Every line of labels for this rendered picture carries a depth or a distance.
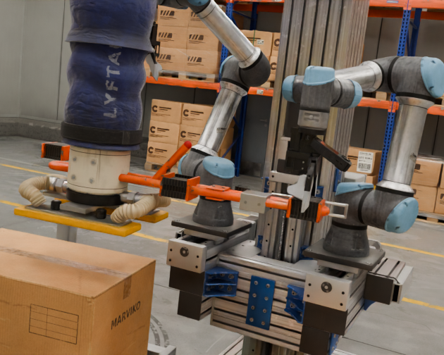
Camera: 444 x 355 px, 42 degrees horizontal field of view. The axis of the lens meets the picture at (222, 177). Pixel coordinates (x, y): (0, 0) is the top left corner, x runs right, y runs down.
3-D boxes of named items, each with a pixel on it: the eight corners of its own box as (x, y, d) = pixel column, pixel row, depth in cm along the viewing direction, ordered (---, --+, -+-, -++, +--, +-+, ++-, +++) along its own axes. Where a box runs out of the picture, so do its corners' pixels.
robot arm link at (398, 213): (374, 225, 189) (410, 60, 185) (416, 237, 178) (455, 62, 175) (354, 224, 181) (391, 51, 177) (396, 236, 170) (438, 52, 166)
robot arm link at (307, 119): (330, 113, 148) (326, 113, 140) (328, 131, 149) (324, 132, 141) (301, 109, 150) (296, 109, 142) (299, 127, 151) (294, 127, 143)
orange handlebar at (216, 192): (12, 165, 170) (13, 153, 169) (69, 157, 198) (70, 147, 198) (327, 220, 144) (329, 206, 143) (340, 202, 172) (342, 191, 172)
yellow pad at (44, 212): (13, 215, 158) (13, 196, 157) (34, 208, 167) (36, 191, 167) (125, 237, 148) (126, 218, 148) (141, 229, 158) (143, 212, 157)
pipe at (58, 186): (18, 201, 159) (19, 180, 158) (68, 189, 183) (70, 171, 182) (129, 222, 150) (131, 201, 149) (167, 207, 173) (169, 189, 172)
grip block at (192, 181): (157, 196, 155) (159, 175, 154) (171, 191, 164) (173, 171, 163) (186, 201, 152) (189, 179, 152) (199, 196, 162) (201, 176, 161)
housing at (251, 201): (237, 209, 150) (239, 192, 149) (244, 205, 156) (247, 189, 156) (263, 214, 148) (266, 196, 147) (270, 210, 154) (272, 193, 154)
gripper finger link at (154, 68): (170, 77, 198) (158, 53, 199) (161, 76, 193) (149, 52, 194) (163, 82, 200) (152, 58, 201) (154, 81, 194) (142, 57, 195)
